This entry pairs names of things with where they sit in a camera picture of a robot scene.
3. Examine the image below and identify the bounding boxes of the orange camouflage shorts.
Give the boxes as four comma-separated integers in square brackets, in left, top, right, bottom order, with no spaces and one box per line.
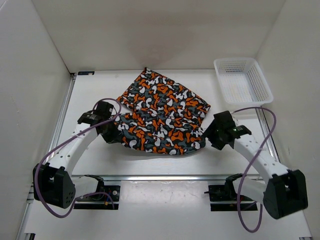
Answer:
[114,67,211,156]

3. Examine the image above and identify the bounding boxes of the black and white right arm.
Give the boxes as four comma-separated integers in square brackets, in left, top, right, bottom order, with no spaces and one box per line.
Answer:
[203,111,308,220]

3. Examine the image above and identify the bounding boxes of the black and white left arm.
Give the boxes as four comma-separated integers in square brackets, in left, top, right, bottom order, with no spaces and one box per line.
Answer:
[32,98,120,209]

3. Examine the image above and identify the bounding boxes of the white perforated plastic basket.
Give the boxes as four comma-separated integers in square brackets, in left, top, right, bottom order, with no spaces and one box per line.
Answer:
[213,57,274,110]

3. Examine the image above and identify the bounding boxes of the black corner label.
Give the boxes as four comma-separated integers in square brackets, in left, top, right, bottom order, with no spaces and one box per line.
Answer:
[77,71,95,76]

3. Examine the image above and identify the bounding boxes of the aluminium table edge rail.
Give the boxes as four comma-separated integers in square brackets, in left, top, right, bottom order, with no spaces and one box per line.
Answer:
[39,174,286,183]

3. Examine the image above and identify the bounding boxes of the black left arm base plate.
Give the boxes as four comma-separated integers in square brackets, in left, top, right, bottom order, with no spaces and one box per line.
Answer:
[74,182,121,211]

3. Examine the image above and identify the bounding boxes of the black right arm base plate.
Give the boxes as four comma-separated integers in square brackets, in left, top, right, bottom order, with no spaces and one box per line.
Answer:
[204,185,258,212]

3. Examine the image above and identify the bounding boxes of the left side aluminium rail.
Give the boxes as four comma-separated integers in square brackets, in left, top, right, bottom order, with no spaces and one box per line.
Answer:
[44,72,78,155]

